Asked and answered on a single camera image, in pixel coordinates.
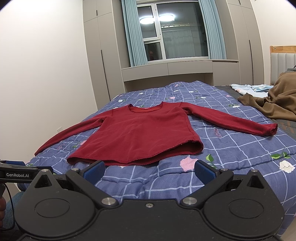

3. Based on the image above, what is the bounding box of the left blue curtain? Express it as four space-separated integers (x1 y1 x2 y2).
121 0 147 67

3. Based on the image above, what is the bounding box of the person's left hand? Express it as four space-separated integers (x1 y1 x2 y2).
0 197 6 228

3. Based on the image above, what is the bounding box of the wooden padded headboard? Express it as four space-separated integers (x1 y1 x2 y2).
270 46 296 85

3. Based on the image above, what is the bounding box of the brown garment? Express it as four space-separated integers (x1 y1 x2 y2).
238 71 296 121

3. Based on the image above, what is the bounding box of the beige built-in wardrobe unit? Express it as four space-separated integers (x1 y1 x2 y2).
82 1 264 108

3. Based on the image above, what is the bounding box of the light blue patterned cloth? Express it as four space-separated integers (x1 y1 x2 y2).
230 84 273 98

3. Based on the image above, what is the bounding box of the right blue curtain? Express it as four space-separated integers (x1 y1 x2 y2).
199 0 227 60

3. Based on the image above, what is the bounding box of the red long-sleeve sweater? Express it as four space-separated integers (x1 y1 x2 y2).
35 102 278 166

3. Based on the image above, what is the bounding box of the window with white frame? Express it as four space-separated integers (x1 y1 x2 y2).
137 1 209 62

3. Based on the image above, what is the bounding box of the blue curtain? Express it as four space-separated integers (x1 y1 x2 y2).
199 0 227 60
121 0 147 67

